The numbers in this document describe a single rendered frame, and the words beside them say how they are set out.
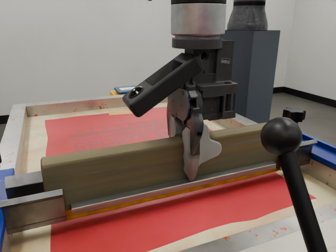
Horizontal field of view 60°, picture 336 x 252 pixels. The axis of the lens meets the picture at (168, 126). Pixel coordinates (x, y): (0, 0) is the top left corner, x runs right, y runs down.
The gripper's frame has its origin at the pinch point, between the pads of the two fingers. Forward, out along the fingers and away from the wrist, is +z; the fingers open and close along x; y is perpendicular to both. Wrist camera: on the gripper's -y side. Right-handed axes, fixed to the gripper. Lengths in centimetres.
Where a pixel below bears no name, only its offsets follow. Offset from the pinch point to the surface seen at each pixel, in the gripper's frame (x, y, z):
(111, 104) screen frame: 57, 0, 4
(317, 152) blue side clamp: -3.1, 26.5, 0.7
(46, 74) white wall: 368, -19, 41
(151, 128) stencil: 33.0, 6.4, 5.3
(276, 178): -1.5, 19.0, 5.3
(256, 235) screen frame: -15.9, 2.5, 1.9
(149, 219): -3.9, -6.8, 5.4
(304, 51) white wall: 334, 380, 22
